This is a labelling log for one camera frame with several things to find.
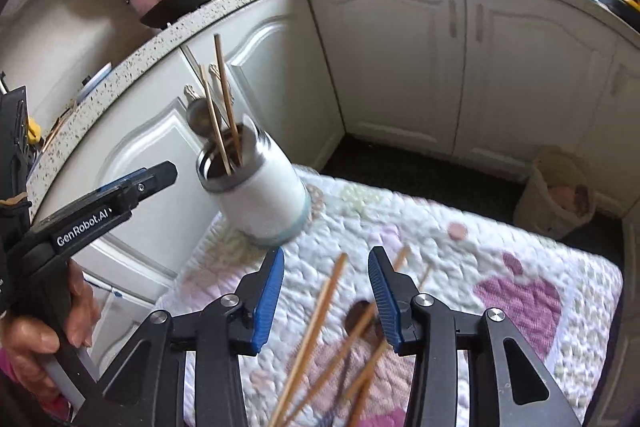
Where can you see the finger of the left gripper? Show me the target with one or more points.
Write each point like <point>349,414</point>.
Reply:
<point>155,180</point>
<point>124,179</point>

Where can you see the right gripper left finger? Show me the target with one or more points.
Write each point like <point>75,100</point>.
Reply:
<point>144,384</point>

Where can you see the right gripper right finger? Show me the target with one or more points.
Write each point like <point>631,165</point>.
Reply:
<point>509,385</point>

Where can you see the large metal spoon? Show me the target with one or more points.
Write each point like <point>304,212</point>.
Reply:
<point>198,119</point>

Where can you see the magenta sleeve forearm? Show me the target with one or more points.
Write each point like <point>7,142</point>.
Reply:
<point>19,407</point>

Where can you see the person's left hand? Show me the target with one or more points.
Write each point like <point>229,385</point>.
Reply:
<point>22,338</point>

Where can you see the white cabinet door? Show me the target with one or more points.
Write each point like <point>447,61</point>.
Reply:
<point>145,126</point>

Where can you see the white insulated food jar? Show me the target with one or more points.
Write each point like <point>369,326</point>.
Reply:
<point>263,198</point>

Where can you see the brown wooden chopstick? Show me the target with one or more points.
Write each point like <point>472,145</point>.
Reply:
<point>308,342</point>
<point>358,391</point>
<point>330,368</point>

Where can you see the small metal spoon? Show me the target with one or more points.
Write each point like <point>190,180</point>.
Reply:
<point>373,332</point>

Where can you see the quilted patchwork cloth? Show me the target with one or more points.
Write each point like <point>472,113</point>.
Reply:
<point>562,301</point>

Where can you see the woven basket on floor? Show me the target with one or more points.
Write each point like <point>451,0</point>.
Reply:
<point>558,197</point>

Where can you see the silver cabinet handle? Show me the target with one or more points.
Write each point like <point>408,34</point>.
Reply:
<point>191,94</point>

